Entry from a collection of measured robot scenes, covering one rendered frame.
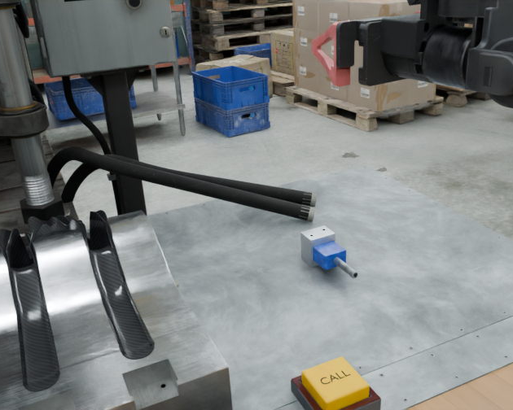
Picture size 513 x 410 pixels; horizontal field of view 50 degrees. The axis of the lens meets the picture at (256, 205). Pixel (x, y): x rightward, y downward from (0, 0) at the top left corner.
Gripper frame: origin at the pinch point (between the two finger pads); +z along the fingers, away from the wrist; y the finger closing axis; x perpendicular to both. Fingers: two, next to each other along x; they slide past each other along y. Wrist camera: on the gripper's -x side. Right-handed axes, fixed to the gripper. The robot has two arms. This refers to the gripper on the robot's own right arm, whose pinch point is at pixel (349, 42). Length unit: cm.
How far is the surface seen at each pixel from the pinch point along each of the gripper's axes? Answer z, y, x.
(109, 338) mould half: 3.5, 34.1, 31.4
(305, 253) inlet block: 16.3, -3.9, 37.9
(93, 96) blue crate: 360, -51, 76
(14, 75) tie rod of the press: 65, 31, 8
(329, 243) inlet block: 13.6, -7.0, 35.8
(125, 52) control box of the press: 76, 5, 8
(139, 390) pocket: -4.5, 33.4, 33.8
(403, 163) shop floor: 196, -205, 118
